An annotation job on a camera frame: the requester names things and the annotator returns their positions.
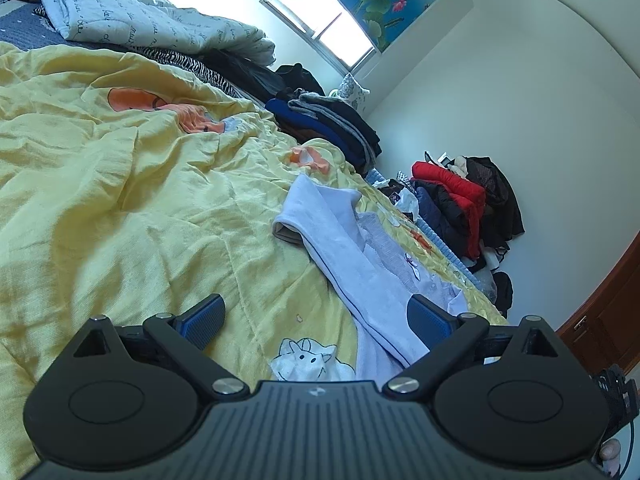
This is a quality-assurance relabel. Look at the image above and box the black bag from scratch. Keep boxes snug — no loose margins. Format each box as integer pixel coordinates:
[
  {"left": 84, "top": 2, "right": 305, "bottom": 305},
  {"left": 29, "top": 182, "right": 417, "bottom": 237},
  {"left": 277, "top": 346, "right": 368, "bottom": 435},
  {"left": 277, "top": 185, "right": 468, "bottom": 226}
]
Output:
[{"left": 492, "top": 271, "right": 515, "bottom": 312}]

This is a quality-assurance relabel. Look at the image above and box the navy jacket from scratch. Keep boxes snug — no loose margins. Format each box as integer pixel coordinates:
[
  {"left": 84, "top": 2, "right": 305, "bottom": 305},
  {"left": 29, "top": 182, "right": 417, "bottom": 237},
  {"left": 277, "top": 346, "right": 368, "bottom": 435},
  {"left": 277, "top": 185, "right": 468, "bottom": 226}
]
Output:
[{"left": 414, "top": 186, "right": 476, "bottom": 257}]

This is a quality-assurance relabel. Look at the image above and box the black jacket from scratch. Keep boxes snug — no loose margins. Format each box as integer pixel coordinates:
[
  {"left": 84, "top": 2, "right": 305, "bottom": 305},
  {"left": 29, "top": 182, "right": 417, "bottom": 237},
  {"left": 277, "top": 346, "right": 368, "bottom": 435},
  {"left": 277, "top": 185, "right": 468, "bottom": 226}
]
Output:
[{"left": 465, "top": 156, "right": 526, "bottom": 252}]

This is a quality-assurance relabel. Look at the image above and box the window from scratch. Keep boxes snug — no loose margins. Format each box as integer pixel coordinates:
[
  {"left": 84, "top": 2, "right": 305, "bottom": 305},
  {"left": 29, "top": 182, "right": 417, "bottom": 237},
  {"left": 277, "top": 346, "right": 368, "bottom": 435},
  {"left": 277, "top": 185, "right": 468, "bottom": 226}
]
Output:
[{"left": 260, "top": 0, "right": 377, "bottom": 74}]

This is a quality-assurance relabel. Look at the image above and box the white small shirt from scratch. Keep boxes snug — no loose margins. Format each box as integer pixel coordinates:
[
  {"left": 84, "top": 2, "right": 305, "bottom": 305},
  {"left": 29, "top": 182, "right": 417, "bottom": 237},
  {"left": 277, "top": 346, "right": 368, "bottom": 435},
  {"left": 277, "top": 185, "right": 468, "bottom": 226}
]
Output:
[{"left": 272, "top": 172, "right": 473, "bottom": 368}]

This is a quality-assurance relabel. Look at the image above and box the yellow printed blanket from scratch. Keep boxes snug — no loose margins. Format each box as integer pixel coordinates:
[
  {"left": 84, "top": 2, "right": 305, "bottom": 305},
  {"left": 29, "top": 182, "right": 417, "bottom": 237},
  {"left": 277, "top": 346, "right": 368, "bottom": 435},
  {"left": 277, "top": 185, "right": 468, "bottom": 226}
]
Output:
[{"left": 0, "top": 40, "right": 511, "bottom": 480}]

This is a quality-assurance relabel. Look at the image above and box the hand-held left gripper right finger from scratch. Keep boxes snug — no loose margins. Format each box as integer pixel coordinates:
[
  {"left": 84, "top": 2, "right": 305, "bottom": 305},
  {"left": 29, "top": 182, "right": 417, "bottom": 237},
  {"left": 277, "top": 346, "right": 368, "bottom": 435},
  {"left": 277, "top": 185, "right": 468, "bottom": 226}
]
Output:
[{"left": 382, "top": 294, "right": 564, "bottom": 404}]

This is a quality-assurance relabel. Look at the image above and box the red jacket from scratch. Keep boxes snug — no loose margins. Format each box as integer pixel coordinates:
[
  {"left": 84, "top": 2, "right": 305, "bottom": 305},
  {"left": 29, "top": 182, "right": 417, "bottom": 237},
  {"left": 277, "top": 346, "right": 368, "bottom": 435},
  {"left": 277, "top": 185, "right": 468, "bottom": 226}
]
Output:
[{"left": 411, "top": 160, "right": 487, "bottom": 261}]

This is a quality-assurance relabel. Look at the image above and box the blue bedsheet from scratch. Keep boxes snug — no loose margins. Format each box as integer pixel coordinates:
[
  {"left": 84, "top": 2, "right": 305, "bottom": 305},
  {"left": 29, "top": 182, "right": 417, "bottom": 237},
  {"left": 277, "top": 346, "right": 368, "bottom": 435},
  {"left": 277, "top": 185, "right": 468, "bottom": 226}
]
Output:
[{"left": 0, "top": 2, "right": 73, "bottom": 53}]

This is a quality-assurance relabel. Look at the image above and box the pile of black garments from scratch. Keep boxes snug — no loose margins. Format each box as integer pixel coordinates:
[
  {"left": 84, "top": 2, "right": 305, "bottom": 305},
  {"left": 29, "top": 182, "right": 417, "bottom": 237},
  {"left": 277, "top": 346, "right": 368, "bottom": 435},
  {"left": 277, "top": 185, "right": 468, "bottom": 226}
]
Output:
[{"left": 200, "top": 50, "right": 327, "bottom": 107}]

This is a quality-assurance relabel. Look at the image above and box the stack of folded dark clothes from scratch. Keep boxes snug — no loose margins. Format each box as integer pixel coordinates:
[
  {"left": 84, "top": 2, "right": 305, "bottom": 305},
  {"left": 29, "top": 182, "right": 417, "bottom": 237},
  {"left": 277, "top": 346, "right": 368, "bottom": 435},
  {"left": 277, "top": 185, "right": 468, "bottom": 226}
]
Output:
[{"left": 265, "top": 89, "right": 383, "bottom": 173}]

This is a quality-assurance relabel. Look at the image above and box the grey script-print quilt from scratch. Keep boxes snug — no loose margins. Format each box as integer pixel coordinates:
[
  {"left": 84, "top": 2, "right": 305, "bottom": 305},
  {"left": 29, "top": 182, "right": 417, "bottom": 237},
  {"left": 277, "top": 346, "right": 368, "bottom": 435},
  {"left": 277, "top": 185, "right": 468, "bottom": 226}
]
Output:
[{"left": 34, "top": 0, "right": 277, "bottom": 67}]

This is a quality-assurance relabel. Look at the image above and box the black cable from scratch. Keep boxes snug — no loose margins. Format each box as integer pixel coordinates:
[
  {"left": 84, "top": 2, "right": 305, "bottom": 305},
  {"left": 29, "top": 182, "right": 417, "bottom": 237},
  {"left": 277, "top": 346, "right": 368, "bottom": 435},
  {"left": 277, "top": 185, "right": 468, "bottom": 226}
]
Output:
[{"left": 619, "top": 407, "right": 640, "bottom": 478}]

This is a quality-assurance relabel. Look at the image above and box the wooden door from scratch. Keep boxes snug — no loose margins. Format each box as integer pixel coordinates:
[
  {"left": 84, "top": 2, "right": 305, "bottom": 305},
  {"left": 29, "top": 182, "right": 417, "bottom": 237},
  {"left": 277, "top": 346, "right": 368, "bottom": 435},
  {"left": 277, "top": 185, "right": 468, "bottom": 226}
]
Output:
[{"left": 555, "top": 230, "right": 640, "bottom": 377}]

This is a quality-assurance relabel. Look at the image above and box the person's right hand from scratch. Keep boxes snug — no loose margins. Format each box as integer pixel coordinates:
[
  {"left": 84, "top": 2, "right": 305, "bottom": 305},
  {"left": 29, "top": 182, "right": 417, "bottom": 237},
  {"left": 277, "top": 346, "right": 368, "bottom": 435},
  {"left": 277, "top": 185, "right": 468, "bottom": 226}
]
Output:
[{"left": 599, "top": 438, "right": 624, "bottom": 477}]

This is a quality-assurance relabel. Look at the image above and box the zebra-striped cloth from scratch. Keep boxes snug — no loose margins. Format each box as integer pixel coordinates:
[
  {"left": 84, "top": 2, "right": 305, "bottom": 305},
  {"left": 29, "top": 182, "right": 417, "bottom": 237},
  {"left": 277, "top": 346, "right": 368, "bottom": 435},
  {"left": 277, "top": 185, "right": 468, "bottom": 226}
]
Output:
[{"left": 127, "top": 45, "right": 236, "bottom": 93}]

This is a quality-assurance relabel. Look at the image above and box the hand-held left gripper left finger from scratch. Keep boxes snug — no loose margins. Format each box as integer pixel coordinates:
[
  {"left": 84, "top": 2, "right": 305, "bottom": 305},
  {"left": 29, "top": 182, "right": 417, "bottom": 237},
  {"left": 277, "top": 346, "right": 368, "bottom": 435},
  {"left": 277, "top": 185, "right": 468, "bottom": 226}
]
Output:
[{"left": 72, "top": 293, "right": 251, "bottom": 402}]

